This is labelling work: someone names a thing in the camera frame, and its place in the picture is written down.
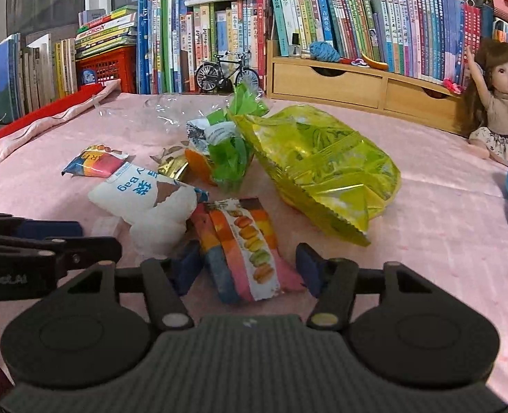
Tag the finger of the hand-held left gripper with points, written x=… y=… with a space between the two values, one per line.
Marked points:
x=52 y=229
x=90 y=251

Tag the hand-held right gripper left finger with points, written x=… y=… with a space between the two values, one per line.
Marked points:
x=186 y=269

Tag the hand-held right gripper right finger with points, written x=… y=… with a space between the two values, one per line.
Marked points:
x=310 y=266

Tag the striped macaron snack packet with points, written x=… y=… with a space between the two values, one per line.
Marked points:
x=254 y=245

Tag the white paper bag blue print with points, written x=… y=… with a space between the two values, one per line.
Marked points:
x=150 y=206

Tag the small blue orange snack packet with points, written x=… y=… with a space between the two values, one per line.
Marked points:
x=95 y=163

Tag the gold foil wrapper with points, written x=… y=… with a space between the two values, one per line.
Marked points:
x=172 y=166

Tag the curled orange peel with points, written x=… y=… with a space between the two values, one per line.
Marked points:
x=196 y=163

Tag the yellow green snack bag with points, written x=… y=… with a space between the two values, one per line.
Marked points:
x=323 y=159

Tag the red mattress edge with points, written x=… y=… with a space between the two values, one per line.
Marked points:
x=43 y=111

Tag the green plastic bag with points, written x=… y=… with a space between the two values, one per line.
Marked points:
x=228 y=155

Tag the white grey crumpled packet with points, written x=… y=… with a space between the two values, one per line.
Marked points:
x=200 y=133

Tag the pink blanket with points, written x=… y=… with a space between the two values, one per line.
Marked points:
x=430 y=172

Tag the row of large hardcover books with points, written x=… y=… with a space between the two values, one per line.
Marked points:
x=4 y=77

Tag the clear plastic bag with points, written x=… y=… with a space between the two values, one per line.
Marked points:
x=168 y=107

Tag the red plastic crate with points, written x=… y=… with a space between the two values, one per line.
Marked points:
x=107 y=66

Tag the wooden drawer organizer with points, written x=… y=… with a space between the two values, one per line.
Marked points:
x=323 y=81

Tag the black model bicycle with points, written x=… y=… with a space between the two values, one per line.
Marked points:
x=205 y=78

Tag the stack of flat picture books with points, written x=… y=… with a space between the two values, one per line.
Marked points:
x=105 y=30

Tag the orange curved toy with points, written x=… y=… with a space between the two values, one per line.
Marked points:
x=374 y=63

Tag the blue yarn ball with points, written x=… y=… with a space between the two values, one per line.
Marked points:
x=325 y=51

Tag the small nail polish bottle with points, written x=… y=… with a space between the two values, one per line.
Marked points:
x=295 y=47

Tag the row of thin children's books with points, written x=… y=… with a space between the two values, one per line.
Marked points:
x=172 y=43

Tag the brown haired doll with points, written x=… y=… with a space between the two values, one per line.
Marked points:
x=505 y=112

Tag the row of books on organizer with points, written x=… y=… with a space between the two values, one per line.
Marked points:
x=409 y=21

